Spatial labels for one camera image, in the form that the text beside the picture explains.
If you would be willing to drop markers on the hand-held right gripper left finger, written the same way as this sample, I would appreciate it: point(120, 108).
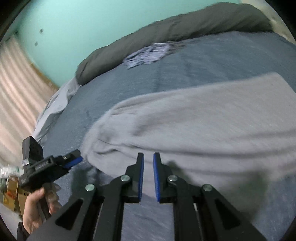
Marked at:
point(141, 178)

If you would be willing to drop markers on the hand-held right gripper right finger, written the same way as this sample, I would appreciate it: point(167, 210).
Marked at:
point(157, 178)

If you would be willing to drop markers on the pink curtain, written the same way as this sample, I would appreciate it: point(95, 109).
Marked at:
point(18, 97)

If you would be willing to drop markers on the blue crumpled garment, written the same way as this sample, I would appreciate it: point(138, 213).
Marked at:
point(148, 55)

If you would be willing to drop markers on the light grey pillow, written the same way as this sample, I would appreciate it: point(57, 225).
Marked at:
point(53, 109)

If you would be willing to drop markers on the blue patterned bed sheet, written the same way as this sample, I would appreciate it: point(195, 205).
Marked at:
point(115, 81)

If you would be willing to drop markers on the person's left forearm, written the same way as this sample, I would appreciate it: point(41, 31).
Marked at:
point(22, 231)

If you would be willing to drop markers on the person's left hand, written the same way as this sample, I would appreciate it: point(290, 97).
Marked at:
point(32, 208)

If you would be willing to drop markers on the cardboard box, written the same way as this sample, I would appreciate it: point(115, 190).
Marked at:
point(11, 192)

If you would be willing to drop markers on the crumpled plastic bag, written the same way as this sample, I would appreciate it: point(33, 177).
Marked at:
point(10, 171)

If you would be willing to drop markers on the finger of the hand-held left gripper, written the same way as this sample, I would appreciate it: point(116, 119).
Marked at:
point(75, 161)
point(72, 154)

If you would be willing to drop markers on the dark grey long pillow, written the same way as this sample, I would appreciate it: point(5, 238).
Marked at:
point(185, 25)

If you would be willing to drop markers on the wooden frame strip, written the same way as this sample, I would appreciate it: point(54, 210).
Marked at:
point(46, 78)

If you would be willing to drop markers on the grey quilted sweater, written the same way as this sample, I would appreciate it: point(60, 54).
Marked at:
point(196, 115)

